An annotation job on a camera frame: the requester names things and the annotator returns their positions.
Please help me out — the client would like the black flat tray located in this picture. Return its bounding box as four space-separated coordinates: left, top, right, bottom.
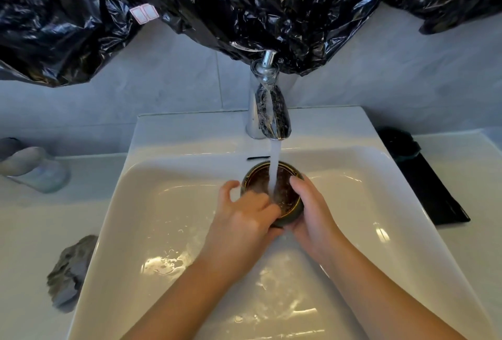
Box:
376 129 471 226

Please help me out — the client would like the person's right hand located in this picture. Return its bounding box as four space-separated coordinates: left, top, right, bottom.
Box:
283 174 352 268

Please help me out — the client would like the white red-edged label sticker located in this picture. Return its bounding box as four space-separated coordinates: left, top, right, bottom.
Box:
129 3 160 24

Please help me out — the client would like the white ceramic sink basin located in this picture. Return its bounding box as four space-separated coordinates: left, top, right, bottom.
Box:
69 106 493 340

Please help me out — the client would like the chrome faucet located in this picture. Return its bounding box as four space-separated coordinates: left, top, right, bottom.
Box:
246 50 293 141

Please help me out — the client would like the dark round bowl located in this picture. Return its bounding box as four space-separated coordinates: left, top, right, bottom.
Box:
240 161 306 229

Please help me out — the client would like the person's right forearm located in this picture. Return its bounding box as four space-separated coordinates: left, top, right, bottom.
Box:
314 245 459 340

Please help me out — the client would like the dark green scrunchie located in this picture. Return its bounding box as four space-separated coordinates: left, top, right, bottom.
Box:
377 127 423 162

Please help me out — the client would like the person's left forearm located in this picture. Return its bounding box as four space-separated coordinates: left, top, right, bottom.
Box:
122 249 269 340

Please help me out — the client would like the person's left hand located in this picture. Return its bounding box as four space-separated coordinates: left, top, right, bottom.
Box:
199 180 284 270

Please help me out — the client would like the large black plastic sheet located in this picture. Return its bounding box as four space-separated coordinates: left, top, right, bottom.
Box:
0 0 397 88

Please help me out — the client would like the grey crumpled cloth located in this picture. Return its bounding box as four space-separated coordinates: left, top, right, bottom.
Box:
46 235 99 313

